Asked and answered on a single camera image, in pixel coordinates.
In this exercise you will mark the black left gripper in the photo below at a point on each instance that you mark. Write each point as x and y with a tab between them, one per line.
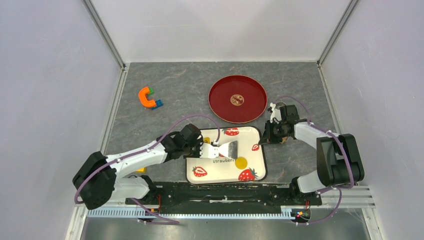
198	142

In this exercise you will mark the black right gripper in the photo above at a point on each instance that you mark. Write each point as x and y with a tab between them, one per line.
267	137

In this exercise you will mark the yellow dough scrap strip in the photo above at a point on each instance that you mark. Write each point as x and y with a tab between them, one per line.
207	140

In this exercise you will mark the wooden dough roller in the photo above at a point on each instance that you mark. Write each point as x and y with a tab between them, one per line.
283	140

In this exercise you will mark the white strawberry tray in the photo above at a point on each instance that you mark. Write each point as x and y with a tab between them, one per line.
201	171

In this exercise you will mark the yellow dough ball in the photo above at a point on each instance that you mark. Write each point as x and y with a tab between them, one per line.
241	163

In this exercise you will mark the small metal ring cutter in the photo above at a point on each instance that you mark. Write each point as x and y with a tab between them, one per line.
279	105

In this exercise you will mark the metal scraper wooden handle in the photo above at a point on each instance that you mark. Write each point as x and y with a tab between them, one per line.
229	150

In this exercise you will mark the red round plate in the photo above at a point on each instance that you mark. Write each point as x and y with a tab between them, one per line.
237	99

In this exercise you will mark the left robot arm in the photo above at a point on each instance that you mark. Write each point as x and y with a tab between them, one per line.
102	178

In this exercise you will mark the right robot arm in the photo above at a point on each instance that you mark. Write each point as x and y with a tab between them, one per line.
338	160

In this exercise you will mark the yellow block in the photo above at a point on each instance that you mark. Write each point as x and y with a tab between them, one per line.
141	170

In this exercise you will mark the orange curved toy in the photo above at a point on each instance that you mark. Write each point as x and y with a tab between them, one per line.
143	96

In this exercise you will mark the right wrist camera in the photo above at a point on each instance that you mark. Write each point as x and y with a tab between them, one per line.
275	114

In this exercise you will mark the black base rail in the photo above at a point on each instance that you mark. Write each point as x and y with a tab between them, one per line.
231	198

